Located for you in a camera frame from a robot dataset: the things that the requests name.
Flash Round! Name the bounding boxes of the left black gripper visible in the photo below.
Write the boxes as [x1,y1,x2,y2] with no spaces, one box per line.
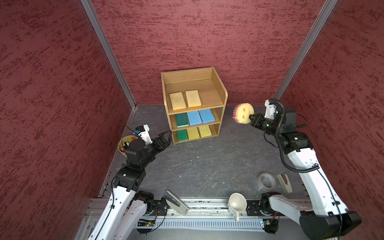
[140,130,173,168]

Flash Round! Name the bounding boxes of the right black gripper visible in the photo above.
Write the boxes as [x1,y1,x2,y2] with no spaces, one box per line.
[248,112,282,137]

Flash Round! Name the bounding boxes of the bright green sponge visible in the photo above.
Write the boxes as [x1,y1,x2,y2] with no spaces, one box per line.
[176,130,189,142]

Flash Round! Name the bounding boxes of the dark green sponge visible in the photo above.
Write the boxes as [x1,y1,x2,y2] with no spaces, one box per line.
[175,113,189,128]

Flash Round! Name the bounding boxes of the light blue sponge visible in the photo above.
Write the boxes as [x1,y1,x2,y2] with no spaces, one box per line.
[187,111,203,126]
[199,109,216,124]

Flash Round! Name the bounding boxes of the yellow smiley face sponge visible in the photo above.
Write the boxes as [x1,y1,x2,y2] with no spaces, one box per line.
[233,103,255,124]

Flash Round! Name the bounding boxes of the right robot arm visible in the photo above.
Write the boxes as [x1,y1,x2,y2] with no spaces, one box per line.
[249,109,362,240]

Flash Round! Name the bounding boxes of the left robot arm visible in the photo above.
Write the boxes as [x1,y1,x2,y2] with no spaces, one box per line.
[88,126,172,240]

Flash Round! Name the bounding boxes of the wooden three-tier shelf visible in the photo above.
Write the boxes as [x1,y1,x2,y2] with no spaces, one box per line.
[161,67,228,144]

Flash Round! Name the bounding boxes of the markers in cup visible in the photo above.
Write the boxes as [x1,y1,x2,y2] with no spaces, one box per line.
[120,136,134,152]

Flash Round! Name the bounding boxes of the yellow pen cup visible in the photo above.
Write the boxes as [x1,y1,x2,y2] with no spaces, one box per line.
[117,135,136,158]

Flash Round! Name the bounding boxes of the beige stapler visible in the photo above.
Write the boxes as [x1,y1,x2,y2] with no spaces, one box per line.
[277,174,293,194]

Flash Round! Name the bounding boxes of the clear tape roll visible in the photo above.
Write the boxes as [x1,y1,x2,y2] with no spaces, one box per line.
[257,172,276,193]

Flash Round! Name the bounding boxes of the white mug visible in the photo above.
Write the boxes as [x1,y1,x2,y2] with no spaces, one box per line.
[228,193,248,223]

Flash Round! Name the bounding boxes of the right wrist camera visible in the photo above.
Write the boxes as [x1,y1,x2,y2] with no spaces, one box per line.
[265,100,276,120]

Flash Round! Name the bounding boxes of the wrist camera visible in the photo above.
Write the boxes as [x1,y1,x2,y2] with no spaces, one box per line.
[135,125,153,145]
[265,100,276,120]

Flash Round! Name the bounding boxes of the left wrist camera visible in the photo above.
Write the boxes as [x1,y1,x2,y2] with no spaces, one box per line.
[135,125,153,145]

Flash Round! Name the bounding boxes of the grey stapler on rail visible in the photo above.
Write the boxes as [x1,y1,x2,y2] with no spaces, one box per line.
[165,190,189,216]

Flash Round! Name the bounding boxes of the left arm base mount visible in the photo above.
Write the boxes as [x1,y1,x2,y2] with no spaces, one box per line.
[145,198,170,218]

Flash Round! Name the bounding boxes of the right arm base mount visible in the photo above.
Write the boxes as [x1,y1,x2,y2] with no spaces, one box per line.
[246,200,284,218]

